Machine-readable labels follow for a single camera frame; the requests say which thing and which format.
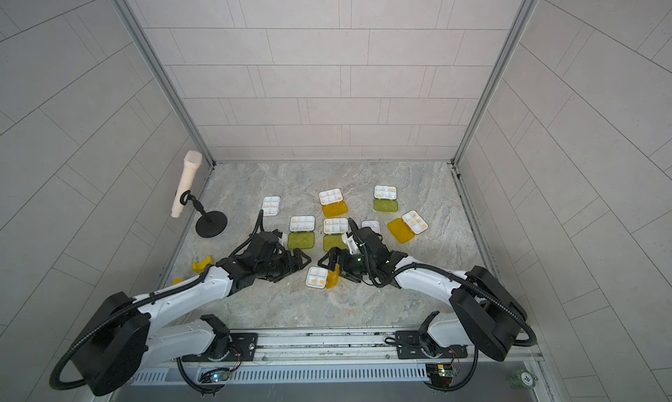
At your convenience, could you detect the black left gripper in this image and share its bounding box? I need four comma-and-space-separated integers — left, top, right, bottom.
255, 248, 315, 282

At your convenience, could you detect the small yellow pillbox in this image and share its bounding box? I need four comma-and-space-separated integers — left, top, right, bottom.
306, 265, 341, 289

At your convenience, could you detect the green pillbox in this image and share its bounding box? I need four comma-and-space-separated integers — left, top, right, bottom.
373, 185, 398, 213
323, 218, 349, 252
287, 216, 316, 251

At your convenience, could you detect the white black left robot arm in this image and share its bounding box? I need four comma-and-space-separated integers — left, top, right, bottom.
49, 230, 311, 396

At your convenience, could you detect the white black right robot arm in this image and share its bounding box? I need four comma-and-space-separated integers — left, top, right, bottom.
318, 227, 537, 362

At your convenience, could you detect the pink pillbox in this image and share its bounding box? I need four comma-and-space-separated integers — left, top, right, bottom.
362, 220, 381, 235

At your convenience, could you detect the clear white pillbox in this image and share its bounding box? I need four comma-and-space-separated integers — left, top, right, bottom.
262, 195, 281, 216

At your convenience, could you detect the yellow six-slot pillbox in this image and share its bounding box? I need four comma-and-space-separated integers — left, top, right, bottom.
318, 188, 348, 218

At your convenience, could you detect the yellow pillbox right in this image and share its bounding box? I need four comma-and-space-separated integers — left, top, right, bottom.
387, 210, 429, 244

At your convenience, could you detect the black microphone stand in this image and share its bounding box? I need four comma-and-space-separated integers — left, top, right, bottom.
180, 190, 228, 238

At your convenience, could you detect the yellow plastic piece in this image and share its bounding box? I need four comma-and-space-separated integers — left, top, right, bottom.
192, 256, 215, 274

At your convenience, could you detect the left green circuit board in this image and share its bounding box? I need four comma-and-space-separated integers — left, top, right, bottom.
199, 368, 233, 384

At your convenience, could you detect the green circuit board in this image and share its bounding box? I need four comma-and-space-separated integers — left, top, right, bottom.
425, 363, 459, 387
199, 368, 233, 384

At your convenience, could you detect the beige microphone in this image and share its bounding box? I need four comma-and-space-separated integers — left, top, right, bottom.
171, 150, 203, 218

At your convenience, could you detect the right green circuit board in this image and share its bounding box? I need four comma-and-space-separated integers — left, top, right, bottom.
425, 363, 459, 387

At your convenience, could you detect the right poker chip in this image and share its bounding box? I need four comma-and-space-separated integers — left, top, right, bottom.
507, 369, 537, 390

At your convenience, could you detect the aluminium rail frame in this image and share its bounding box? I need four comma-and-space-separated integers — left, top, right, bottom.
107, 325, 544, 369

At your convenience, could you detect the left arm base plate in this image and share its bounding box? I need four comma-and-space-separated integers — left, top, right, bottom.
181, 333, 258, 363

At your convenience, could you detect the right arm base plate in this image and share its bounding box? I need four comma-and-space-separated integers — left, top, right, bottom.
385, 330, 469, 360

